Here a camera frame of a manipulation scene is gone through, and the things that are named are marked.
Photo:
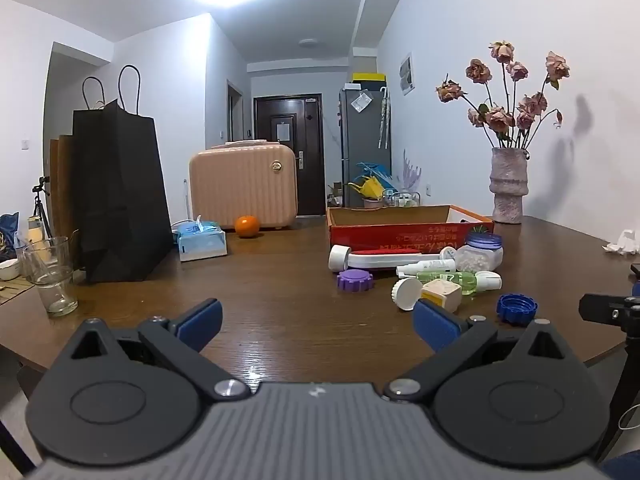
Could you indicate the dark brown door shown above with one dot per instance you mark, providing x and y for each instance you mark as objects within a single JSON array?
[{"x": 305, "y": 160}]

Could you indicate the yellow watering can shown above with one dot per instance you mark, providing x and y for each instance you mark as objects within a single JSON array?
[{"x": 370, "y": 187}]

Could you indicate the folded umbrella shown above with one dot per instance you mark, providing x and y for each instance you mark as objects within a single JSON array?
[{"x": 384, "y": 120}]

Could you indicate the purple wall sticker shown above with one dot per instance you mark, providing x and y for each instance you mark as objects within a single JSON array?
[{"x": 412, "y": 175}]

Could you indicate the grey refrigerator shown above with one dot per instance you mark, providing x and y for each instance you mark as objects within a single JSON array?
[{"x": 362, "y": 150}]

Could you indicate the dried pink roses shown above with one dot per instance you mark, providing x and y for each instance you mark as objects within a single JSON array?
[{"x": 500, "y": 117}]

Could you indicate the blue tissue pack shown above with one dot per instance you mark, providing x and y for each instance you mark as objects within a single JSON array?
[{"x": 202, "y": 242}]

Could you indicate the white spray bottle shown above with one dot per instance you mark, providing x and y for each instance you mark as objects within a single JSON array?
[{"x": 425, "y": 267}]

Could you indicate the clear jar with blue lid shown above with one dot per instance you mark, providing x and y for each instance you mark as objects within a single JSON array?
[{"x": 480, "y": 255}]

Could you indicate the pink textured vase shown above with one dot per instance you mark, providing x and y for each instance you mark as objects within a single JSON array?
[{"x": 509, "y": 185}]

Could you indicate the long white bottle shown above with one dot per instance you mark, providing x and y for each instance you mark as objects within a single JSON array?
[{"x": 380, "y": 260}]

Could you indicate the white square jar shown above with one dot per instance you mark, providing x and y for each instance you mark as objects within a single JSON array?
[{"x": 447, "y": 296}]

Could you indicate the yellow box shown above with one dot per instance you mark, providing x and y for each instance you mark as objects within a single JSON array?
[{"x": 369, "y": 80}]

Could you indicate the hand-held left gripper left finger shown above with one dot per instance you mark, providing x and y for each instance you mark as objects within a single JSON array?
[{"x": 199, "y": 321}]

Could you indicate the purple ridged cap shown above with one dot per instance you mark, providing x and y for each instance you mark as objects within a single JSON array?
[{"x": 355, "y": 280}]

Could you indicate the crumpled white tissue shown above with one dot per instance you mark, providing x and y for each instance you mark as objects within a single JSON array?
[{"x": 622, "y": 244}]

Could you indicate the black paper bag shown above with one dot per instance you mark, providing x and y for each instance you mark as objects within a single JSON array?
[{"x": 120, "y": 195}]

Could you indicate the blue ridged cap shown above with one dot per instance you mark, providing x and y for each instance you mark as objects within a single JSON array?
[{"x": 516, "y": 308}]

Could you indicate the white round cap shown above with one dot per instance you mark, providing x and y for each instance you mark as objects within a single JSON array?
[{"x": 406, "y": 294}]

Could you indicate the black tripod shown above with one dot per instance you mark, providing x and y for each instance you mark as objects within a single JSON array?
[
  {"x": 40, "y": 200},
  {"x": 620, "y": 385}
]

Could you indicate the green clear bottle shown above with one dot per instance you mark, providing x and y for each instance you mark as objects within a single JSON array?
[{"x": 450, "y": 280}]

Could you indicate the small round ceiling light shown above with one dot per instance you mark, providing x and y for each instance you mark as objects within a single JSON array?
[{"x": 309, "y": 42}]

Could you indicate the white paper notice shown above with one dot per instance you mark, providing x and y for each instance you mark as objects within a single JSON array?
[{"x": 283, "y": 131}]

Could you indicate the orange fruit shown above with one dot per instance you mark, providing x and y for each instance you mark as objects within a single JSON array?
[{"x": 247, "y": 226}]

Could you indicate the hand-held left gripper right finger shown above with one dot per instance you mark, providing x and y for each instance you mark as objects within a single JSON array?
[{"x": 436, "y": 326}]

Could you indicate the white bowl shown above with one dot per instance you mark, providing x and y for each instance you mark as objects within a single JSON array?
[{"x": 8, "y": 269}]

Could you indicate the red cardboard box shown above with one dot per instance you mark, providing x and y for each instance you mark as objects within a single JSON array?
[{"x": 400, "y": 237}]

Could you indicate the pink suitcase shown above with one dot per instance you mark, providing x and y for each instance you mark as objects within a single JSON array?
[{"x": 242, "y": 185}]

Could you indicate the clear drinking glass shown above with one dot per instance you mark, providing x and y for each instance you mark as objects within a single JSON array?
[
  {"x": 47, "y": 257},
  {"x": 57, "y": 292}
]

